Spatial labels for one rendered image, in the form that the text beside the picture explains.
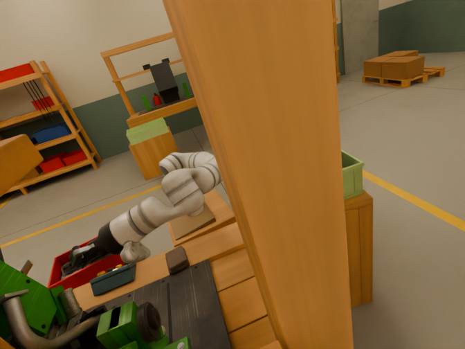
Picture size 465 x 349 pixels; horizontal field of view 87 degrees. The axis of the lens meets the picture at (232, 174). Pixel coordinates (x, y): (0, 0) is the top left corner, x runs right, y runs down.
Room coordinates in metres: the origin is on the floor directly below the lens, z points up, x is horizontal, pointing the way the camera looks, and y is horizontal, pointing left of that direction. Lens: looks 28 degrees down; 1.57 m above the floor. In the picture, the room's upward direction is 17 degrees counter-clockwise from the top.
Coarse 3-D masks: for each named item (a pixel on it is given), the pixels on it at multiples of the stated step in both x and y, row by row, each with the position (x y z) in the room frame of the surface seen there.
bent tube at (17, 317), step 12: (0, 300) 0.43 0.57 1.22; (12, 300) 0.44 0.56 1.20; (12, 312) 0.41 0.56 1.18; (12, 324) 0.40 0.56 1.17; (24, 324) 0.40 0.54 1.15; (84, 324) 0.47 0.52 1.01; (96, 324) 0.50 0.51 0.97; (12, 336) 0.38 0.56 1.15; (24, 336) 0.38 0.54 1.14; (36, 336) 0.39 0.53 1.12; (60, 336) 0.42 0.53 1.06; (72, 336) 0.43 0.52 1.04; (24, 348) 0.37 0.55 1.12; (36, 348) 0.37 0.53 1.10; (48, 348) 0.38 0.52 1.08; (60, 348) 0.39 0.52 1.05
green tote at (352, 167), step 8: (344, 152) 1.04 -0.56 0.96; (344, 160) 1.04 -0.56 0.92; (352, 160) 0.97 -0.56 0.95; (360, 160) 0.93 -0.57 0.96; (344, 168) 0.90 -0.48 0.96; (352, 168) 0.90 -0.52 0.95; (360, 168) 0.91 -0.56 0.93; (344, 176) 0.90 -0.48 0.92; (352, 176) 0.90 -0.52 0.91; (360, 176) 0.91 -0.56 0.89; (344, 184) 0.90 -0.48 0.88; (352, 184) 0.90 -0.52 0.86; (360, 184) 0.91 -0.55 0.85; (344, 192) 0.90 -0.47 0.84; (352, 192) 0.90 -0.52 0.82; (360, 192) 0.90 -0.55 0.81
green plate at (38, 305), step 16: (0, 272) 0.50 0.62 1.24; (16, 272) 0.53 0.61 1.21; (0, 288) 0.47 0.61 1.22; (16, 288) 0.49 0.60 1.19; (32, 288) 0.51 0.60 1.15; (32, 304) 0.48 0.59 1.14; (48, 304) 0.50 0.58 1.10; (0, 320) 0.43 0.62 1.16; (32, 320) 0.44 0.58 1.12; (48, 320) 0.46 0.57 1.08; (0, 336) 0.43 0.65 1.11
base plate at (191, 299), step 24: (144, 288) 0.64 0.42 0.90; (168, 288) 0.61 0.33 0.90; (192, 288) 0.58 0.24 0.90; (216, 288) 0.56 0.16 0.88; (168, 312) 0.52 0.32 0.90; (192, 312) 0.49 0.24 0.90; (216, 312) 0.47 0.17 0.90; (168, 336) 0.44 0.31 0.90; (192, 336) 0.42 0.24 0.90; (216, 336) 0.40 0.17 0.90
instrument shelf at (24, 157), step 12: (0, 144) 0.29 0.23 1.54; (12, 144) 0.29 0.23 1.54; (24, 144) 0.31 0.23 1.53; (0, 156) 0.26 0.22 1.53; (12, 156) 0.28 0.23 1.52; (24, 156) 0.30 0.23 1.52; (36, 156) 0.32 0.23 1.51; (0, 168) 0.25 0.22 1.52; (12, 168) 0.27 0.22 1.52; (24, 168) 0.28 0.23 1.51; (0, 180) 0.24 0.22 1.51; (12, 180) 0.26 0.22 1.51; (0, 192) 0.23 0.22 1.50
